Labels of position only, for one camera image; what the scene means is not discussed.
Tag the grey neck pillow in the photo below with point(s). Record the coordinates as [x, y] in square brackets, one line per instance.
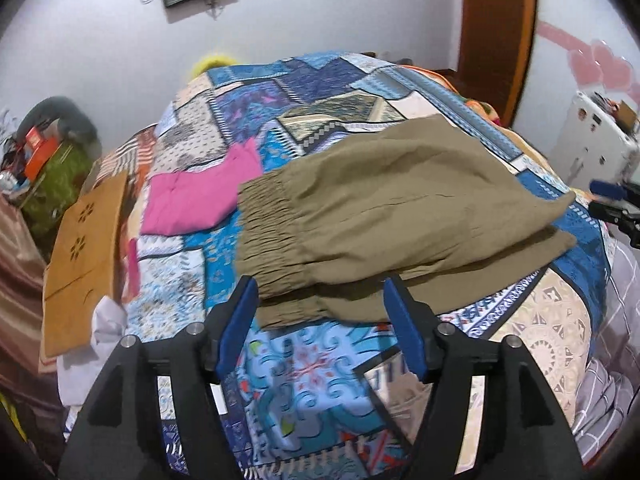
[62, 115]

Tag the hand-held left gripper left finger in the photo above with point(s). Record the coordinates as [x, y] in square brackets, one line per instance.
[234, 327]

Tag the grey checked bed sheet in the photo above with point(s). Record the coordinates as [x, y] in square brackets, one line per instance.
[610, 360]

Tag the white cabinet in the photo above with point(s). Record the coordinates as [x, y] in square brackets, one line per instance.
[590, 135]

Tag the pink folded garment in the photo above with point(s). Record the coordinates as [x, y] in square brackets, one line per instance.
[192, 199]

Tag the orange box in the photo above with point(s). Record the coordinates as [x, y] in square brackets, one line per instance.
[37, 152]

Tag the brown wooden door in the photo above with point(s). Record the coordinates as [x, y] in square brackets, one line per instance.
[495, 25]

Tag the olive green pants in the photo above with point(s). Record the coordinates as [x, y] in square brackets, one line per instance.
[400, 205]

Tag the wooden headboard with cutouts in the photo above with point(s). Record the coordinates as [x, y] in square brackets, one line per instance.
[82, 260]

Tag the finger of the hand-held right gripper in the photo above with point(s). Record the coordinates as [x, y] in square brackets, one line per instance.
[611, 191]

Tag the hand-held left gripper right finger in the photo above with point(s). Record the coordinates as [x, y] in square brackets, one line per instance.
[404, 327]

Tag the yellow fluffy object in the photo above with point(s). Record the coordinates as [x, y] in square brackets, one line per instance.
[212, 64]

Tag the patchwork printed bed cover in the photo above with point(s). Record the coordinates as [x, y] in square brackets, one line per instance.
[310, 170]

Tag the white cloth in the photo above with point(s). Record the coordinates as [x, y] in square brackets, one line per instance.
[92, 355]

